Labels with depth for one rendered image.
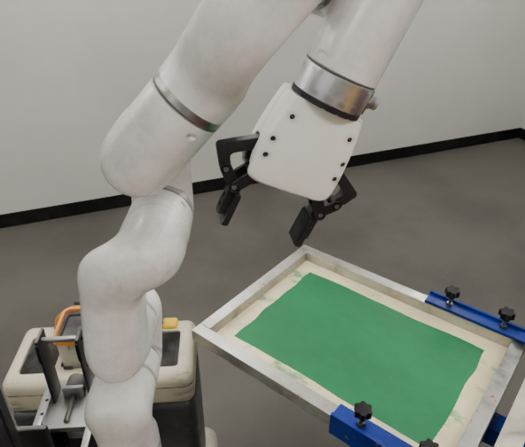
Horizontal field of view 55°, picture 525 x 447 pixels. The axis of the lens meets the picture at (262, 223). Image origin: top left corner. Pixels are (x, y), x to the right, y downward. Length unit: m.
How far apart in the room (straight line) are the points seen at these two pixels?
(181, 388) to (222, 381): 1.17
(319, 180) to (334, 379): 0.97
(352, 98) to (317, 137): 0.05
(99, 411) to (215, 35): 0.54
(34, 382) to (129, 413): 0.87
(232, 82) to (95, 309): 0.33
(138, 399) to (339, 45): 0.55
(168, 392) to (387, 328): 0.68
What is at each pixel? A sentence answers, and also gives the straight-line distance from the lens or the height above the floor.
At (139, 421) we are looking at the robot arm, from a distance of 0.80.
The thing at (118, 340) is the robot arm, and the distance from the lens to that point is 0.69.
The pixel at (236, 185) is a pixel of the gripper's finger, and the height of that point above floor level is 1.79.
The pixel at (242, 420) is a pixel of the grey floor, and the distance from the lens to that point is 2.56.
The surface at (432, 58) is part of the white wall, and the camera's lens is 5.05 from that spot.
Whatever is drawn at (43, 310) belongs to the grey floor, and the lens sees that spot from 3.36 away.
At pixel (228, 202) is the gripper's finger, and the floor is 1.77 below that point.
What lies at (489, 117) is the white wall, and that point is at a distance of 5.78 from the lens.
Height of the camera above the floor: 2.02
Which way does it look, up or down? 31 degrees down
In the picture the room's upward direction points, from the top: straight up
